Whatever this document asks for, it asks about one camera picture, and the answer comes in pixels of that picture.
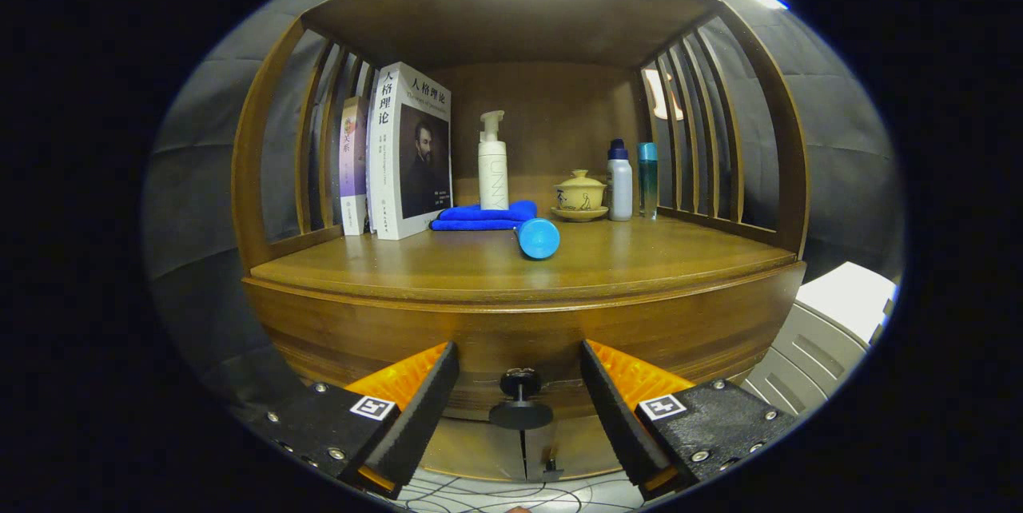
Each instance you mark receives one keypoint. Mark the white bottle with purple cap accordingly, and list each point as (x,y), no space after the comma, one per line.
(619,189)

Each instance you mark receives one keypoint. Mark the wooden countertop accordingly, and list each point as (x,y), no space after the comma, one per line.
(639,257)

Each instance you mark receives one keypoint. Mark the grey metal filing cabinet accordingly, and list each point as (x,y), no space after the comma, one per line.
(815,353)

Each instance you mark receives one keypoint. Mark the thin white book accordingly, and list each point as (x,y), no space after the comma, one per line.
(368,177)

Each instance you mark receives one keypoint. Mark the wooden cabinet door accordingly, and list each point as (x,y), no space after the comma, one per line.
(471,449)
(575,449)

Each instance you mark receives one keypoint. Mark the wooden cabinet with slatted shelf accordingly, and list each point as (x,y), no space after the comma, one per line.
(519,9)

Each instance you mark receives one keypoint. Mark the yellow saucer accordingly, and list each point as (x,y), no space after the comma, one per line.
(579,215)

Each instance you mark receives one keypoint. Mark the purple spine book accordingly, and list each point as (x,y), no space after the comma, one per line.
(353,169)

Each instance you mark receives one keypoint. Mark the white pump bottle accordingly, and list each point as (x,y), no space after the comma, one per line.
(493,177)

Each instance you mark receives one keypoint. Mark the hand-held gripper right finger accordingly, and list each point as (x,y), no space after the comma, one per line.
(619,425)

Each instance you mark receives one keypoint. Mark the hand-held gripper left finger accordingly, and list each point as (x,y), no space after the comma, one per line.
(419,425)

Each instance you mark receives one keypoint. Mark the white book with portrait cover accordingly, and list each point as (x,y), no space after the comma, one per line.
(423,153)

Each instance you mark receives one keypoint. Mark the teal glass bottle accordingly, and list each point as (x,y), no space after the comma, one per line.
(647,185)

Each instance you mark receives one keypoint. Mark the blue folded cloth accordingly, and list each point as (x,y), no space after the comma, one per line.
(471,217)

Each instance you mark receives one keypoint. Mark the blue and white tube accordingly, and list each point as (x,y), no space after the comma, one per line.
(538,239)

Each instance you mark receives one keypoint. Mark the yellow lidded teacup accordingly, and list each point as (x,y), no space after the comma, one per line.
(580,192)

